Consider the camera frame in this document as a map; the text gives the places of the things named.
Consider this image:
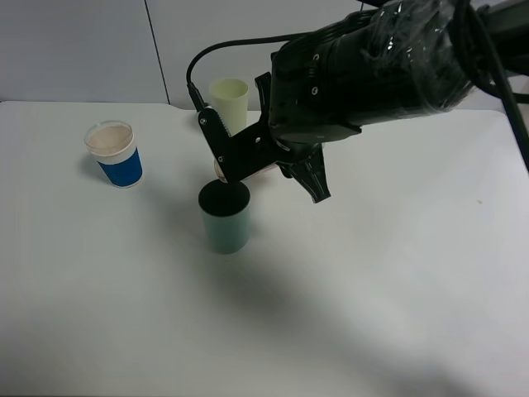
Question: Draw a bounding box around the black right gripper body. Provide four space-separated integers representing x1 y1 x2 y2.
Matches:
255 72 361 170

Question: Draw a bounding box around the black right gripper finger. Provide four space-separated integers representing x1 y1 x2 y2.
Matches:
280 144 331 203

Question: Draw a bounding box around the plastic drink bottle pink label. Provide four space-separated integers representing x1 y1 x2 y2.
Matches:
214 160 278 184

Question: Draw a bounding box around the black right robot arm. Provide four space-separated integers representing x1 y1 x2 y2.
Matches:
255 1 528 202

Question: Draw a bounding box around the pale yellow plastic cup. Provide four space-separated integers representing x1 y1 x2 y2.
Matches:
209 79 249 136

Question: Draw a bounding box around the teal green plastic cup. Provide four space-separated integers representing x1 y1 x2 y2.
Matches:
198 179 251 254

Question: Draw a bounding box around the clear cup with blue sleeve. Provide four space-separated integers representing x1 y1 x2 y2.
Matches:
84 121 143 188

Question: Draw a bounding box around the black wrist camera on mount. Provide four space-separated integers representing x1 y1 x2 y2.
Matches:
198 107 284 184

